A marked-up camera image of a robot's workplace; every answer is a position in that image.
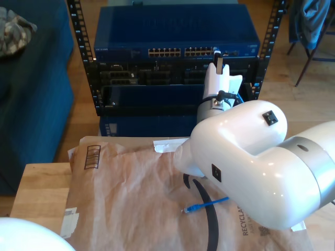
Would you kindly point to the black rack server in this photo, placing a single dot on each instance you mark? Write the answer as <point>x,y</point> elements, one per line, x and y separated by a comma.
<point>157,75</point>

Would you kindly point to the black rack shelf unit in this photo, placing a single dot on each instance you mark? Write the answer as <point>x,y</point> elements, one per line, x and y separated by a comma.
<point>151,96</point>

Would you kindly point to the dark blue box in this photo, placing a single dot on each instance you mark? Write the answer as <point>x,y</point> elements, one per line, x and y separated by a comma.
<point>146,125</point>

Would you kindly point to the dark metal chair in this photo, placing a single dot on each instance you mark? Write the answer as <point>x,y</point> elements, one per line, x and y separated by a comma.
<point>304,70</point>

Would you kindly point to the brown paper mailer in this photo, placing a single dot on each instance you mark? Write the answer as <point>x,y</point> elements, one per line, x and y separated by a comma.
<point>117,196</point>

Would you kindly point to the blue sofa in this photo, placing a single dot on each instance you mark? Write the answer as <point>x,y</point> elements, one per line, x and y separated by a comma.
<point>39,104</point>

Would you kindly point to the camouflage cloth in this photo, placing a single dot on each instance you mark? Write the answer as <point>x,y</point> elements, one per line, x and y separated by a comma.
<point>13,34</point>

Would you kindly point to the blue network switch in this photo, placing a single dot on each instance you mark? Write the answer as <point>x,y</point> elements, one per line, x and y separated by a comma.
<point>172,26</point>

